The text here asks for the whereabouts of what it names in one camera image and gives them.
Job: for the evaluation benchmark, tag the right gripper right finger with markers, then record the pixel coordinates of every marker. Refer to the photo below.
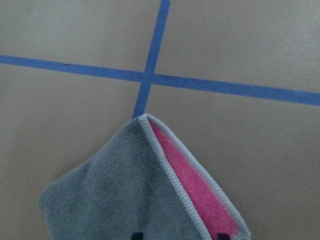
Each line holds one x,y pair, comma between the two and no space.
222,236

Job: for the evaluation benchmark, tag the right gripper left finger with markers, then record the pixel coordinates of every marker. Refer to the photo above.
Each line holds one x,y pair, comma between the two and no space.
137,236

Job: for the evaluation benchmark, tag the pink and grey towel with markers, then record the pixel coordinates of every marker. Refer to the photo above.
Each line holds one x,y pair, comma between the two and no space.
143,180

